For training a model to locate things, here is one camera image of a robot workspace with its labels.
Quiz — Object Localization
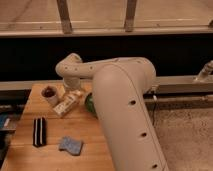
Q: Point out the white plastic bottle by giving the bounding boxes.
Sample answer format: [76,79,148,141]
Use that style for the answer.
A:
[53,90,83,117]

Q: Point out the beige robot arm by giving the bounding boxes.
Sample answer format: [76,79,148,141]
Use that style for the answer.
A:
[56,55,169,171]

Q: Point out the white cup with dark contents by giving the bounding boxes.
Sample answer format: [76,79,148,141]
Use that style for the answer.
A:
[41,86,59,107]

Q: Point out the green bowl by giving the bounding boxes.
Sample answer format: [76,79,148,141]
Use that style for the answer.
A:
[84,93,97,117]

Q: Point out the wooden table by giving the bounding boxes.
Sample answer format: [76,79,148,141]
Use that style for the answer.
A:
[1,83,114,171]

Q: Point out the black and white striped cloth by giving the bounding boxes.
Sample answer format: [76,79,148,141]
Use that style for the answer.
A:
[33,117,47,147]

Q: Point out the blue sponge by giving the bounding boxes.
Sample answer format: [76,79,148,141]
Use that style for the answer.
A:
[59,136,83,156]

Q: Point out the metal window frame post left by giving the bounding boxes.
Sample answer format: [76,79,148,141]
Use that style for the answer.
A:
[56,0,72,34]

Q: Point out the metal window frame post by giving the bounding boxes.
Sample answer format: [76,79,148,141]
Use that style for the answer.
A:
[124,0,137,32]
[56,0,72,34]

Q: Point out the black cable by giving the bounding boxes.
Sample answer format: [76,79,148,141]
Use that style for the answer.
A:
[147,94,158,131]

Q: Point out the metal window frame post right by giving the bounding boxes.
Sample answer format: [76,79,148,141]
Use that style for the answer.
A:
[124,0,137,32]

